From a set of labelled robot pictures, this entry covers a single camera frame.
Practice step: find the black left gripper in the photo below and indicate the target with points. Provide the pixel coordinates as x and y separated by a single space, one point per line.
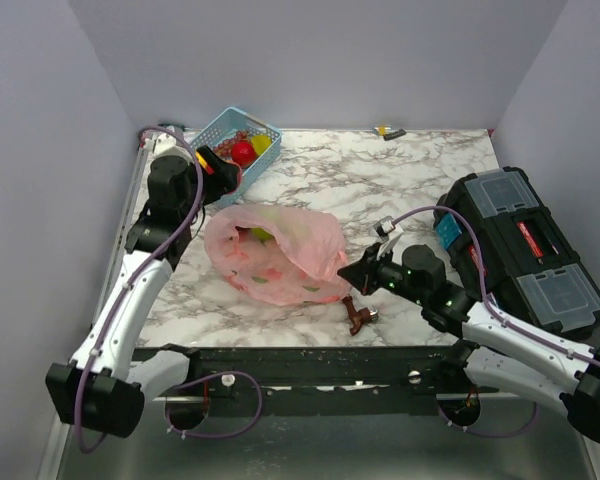
223 181

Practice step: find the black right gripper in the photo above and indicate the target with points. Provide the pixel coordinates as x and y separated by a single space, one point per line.
362 274

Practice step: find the pink plastic bag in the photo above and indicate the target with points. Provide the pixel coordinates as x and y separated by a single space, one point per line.
299 265

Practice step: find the red fake fruit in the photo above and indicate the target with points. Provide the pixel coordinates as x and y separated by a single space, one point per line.
208 159

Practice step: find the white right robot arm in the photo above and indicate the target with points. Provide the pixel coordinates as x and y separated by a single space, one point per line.
505 353

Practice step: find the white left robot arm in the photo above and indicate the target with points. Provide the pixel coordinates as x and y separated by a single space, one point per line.
99 389

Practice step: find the purple fake grapes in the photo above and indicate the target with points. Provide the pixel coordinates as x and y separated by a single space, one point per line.
224 148

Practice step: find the red fake pomegranate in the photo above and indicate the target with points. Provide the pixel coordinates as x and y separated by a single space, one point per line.
243 154

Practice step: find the yellow fake starfruit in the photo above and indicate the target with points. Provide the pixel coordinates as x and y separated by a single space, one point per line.
260 143

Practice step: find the green fake fruit in bag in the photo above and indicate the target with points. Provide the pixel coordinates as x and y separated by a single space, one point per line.
261 234

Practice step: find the light blue plastic basket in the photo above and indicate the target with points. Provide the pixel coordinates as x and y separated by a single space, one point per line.
226 125

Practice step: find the black mounting bar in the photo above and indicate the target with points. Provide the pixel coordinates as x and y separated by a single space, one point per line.
322 381

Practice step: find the yellow black small tool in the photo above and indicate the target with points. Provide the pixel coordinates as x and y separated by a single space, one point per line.
388 133

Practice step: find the black plastic toolbox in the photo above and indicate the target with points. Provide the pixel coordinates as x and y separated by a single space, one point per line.
502 240

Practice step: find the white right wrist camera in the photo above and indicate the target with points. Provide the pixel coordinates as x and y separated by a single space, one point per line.
389 232

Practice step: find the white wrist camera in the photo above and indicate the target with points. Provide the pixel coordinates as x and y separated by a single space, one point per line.
389 232
167 145

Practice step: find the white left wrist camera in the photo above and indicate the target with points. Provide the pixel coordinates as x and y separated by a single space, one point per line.
167 145

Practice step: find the green handled screwdriver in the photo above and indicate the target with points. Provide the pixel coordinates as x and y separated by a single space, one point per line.
173 126

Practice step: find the metal rail at table edge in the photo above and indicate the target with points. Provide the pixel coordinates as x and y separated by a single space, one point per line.
124 224

